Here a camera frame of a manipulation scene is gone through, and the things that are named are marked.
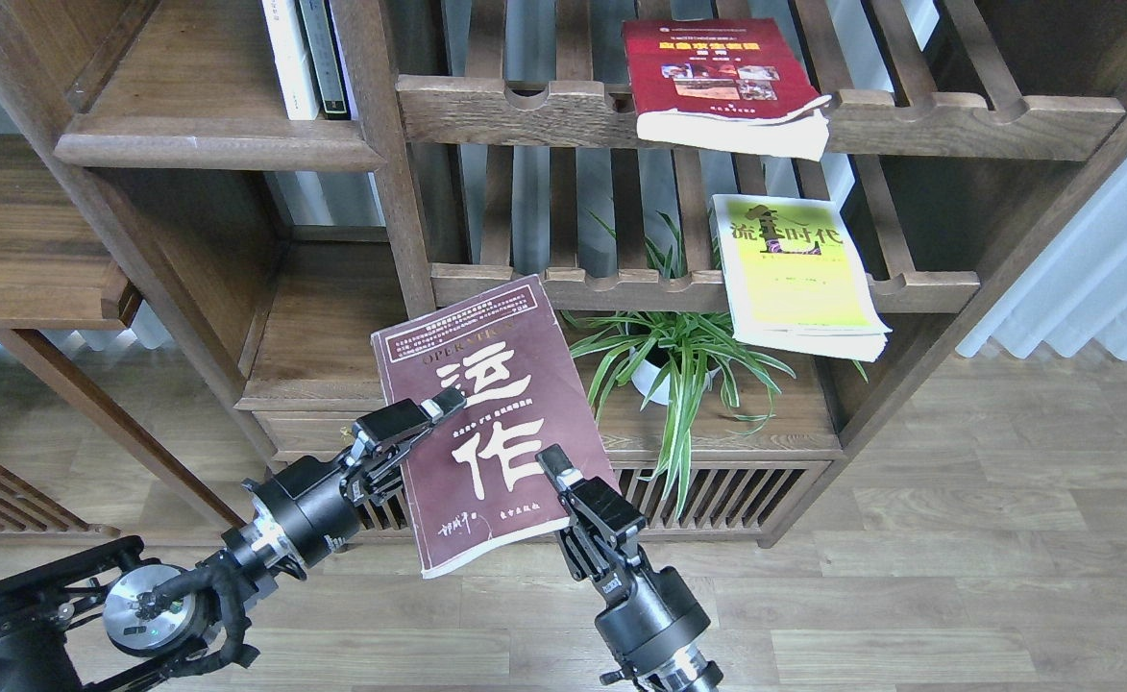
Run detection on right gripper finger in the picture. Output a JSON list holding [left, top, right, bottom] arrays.
[[536, 444, 585, 493]]

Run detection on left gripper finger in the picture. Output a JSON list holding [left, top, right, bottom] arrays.
[[421, 388, 465, 424]]

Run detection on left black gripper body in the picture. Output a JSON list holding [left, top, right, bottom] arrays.
[[242, 399, 440, 578]]

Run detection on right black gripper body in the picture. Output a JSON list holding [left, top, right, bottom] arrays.
[[558, 479, 713, 678]]

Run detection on dark maroon book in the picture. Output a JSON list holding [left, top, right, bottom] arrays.
[[371, 275, 618, 579]]

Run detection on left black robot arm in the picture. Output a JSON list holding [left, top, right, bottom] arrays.
[[0, 388, 465, 691]]

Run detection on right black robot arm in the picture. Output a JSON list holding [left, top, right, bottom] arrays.
[[536, 444, 724, 691]]

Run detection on white plant pot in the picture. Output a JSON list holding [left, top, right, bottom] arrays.
[[630, 343, 721, 405]]

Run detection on green spider plant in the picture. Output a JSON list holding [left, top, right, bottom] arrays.
[[564, 211, 871, 520]]

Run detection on yellow green book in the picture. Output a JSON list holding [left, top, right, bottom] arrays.
[[712, 194, 890, 362]]

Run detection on dark wooden bookshelf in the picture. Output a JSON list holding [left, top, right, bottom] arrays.
[[0, 1, 1127, 547]]

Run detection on wooden side table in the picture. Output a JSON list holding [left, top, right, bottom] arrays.
[[0, 135, 241, 529]]

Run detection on red book white pages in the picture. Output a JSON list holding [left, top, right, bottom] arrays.
[[622, 18, 829, 161]]

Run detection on white curtain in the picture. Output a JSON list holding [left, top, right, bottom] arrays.
[[957, 158, 1127, 360]]

